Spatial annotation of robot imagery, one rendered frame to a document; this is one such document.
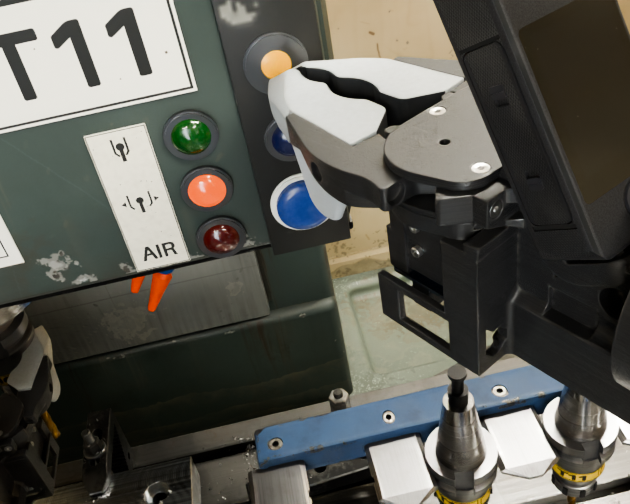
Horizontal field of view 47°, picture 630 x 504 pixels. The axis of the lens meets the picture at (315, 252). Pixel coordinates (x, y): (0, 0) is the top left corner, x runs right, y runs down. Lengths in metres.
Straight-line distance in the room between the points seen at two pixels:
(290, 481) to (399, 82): 0.46
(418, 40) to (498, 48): 1.31
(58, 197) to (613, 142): 0.27
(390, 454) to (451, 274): 0.45
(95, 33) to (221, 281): 0.93
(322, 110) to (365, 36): 1.20
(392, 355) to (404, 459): 0.96
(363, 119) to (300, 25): 0.08
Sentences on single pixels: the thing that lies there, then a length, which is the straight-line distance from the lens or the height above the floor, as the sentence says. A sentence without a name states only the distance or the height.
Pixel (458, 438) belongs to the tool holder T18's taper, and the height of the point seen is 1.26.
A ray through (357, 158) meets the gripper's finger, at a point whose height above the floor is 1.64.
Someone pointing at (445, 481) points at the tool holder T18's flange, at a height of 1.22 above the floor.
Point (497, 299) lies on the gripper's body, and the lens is 0.27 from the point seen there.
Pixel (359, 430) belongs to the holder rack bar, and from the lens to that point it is 0.70.
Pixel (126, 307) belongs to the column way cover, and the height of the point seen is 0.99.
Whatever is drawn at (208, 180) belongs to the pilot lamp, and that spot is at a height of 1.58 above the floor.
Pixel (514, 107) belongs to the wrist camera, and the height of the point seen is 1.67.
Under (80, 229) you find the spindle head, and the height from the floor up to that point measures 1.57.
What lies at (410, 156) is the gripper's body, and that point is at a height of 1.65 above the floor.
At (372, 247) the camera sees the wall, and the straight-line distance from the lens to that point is 1.76.
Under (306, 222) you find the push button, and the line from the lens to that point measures 0.39.
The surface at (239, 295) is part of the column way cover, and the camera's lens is 1.27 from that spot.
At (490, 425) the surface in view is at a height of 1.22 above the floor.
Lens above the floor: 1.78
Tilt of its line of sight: 38 degrees down
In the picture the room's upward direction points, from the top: 11 degrees counter-clockwise
